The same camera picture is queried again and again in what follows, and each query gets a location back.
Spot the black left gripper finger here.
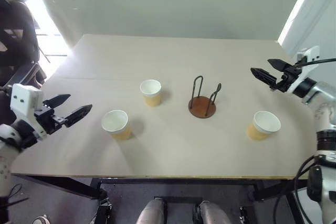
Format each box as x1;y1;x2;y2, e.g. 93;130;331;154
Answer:
43;93;71;109
64;104;93;128

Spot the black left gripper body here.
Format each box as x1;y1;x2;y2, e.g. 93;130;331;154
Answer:
34;104;67;135

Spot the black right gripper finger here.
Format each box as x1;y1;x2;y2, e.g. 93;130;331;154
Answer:
267;58;292;72
250;67;278;87

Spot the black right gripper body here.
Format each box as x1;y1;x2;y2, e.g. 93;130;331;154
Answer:
270;64;303;93

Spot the yellow paper cup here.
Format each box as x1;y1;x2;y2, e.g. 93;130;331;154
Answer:
246;111;282;142
139;79;162;108
101;109;133;141

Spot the black office chair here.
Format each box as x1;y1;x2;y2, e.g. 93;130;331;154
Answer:
0;0;48;88

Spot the grey rounded metallic shape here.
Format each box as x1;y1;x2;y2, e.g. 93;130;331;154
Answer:
135;199;167;224
196;200;232;224

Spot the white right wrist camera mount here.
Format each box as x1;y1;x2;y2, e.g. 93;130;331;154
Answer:
287;45;321;95

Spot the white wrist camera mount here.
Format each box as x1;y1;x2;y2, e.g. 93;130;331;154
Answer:
9;83;48;141
287;45;321;95

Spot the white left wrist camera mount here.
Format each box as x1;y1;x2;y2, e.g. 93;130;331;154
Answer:
9;83;48;141

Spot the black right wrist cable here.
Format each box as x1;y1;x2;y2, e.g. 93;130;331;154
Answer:
293;58;336;68

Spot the black metal table frame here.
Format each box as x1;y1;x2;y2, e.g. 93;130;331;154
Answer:
23;174;310;224

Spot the brown wire cup holder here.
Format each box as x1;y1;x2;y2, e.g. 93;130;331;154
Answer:
187;76;222;119

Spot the black looping arm cable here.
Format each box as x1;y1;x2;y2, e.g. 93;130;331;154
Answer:
274;154;320;224

